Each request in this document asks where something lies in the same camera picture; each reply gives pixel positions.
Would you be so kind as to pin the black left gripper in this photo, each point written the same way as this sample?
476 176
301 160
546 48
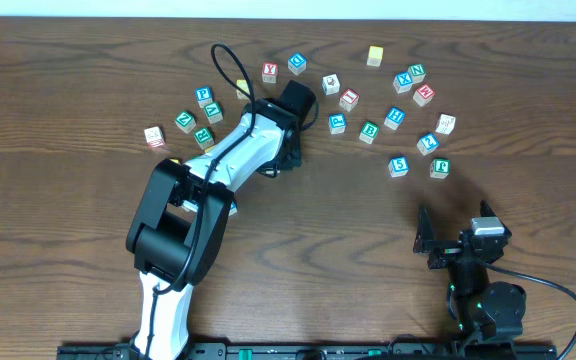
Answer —
296 159

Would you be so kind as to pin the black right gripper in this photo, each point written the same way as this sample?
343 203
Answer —
426 236

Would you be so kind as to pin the red I wooden block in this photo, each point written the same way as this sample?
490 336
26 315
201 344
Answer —
348 100

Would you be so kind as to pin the blue 2 wooden block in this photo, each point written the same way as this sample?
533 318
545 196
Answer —
427 144

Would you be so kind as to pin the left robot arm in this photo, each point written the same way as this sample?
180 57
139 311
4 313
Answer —
180 223

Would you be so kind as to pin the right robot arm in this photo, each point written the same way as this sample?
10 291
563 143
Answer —
486 311

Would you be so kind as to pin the blue D far wooden block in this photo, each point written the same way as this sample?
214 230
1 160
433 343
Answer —
297 63

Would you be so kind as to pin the plain picture wooden block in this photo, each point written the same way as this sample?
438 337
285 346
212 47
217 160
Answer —
330 84

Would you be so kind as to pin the red Y wooden block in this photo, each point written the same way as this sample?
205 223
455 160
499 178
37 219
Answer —
269 72

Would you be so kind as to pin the blue p wooden block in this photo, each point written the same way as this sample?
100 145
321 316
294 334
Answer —
337 123
204 96

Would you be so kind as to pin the yellow O wooden block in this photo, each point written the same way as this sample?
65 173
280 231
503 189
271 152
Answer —
242 89

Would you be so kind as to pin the green J wooden block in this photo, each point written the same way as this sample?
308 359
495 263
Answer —
440 168

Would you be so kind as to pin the green B wooden block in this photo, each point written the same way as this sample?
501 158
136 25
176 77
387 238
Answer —
369 132

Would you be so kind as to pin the blue 5 wooden block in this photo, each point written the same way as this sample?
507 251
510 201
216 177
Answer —
398 166

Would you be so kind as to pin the green V wooden block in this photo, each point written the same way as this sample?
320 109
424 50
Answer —
213 112

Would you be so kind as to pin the yellow far wooden block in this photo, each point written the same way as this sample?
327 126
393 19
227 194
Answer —
375 56

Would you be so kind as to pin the blue P left wooden block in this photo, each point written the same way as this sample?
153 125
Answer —
204 96

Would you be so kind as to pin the blue H wooden block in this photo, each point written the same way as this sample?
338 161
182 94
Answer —
394 118

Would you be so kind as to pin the green R wooden block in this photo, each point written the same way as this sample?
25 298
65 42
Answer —
204 138

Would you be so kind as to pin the plain animal wooden block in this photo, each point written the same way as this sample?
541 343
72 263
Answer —
445 124

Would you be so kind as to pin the blue X wooden block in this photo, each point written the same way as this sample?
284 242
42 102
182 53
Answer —
402 82

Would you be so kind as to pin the green Z wooden block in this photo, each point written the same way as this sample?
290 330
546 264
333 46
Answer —
186 121

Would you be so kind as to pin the green N wooden block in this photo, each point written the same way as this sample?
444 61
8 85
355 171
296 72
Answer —
417 72

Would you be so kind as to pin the red M wooden block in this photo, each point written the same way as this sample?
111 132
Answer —
423 95

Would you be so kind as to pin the blue T wooden block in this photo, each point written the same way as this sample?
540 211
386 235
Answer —
233 209

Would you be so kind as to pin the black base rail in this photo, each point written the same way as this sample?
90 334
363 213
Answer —
398 350

